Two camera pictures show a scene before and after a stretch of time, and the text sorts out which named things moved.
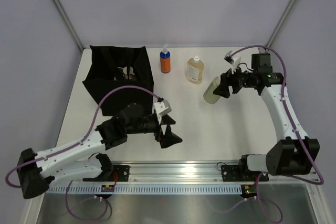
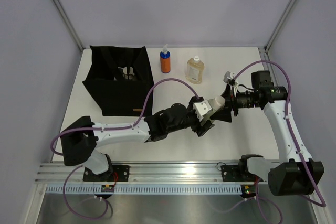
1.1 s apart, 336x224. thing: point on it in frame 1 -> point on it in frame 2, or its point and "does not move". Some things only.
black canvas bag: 114,66 does not move
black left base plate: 121,173 does not move
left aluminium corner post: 62,10 does not move
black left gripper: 169,138 -> 200,130
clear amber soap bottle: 194,71 does not move
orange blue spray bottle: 165,60 does not move
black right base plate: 235,173 does not move
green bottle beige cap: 209,96 -> 217,104
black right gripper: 228,79 -> 223,115
